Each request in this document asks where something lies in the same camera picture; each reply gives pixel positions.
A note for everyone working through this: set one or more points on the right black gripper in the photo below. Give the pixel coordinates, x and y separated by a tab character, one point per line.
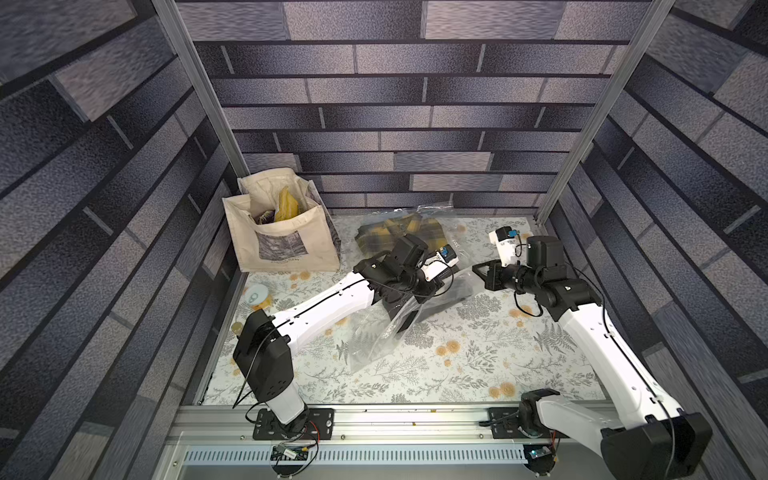
500	275

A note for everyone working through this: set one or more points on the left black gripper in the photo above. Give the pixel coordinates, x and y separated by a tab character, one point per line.
427	290

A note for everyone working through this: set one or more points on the yellow black plaid shirt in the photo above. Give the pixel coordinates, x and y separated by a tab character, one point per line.
382	236

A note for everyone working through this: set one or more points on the black tray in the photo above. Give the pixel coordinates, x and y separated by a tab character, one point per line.
449	288

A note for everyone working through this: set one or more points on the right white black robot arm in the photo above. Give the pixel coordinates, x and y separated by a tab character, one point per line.
651	436

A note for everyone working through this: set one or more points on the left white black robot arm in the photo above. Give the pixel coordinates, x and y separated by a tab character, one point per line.
265	348

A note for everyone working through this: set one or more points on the beige canvas tote bag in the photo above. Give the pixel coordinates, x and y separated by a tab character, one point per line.
308	242

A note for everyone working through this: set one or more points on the floral patterned table cloth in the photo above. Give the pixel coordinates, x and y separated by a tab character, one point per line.
483	349

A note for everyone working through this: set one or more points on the yellow snack packet in tote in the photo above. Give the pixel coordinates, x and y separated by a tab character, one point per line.
288	206

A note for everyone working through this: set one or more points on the right small circuit board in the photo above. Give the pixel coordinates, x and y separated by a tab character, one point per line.
540	459

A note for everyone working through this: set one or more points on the small circuit board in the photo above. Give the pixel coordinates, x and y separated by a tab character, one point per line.
540	459
282	453

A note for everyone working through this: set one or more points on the left small circuit board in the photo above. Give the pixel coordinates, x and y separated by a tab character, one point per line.
282	453

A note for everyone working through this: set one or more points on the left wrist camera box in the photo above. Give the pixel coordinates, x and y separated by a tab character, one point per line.
443	260

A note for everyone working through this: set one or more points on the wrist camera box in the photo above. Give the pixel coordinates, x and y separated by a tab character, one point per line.
508	244
443	260

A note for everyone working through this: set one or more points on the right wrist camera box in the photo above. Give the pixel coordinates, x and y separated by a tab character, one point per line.
508	244

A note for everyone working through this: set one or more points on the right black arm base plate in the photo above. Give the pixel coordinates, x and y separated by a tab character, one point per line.
503	422

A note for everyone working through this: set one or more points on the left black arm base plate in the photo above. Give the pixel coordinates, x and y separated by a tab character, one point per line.
312	424

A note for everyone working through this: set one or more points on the aluminium front rail frame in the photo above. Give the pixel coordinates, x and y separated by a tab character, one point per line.
367	441

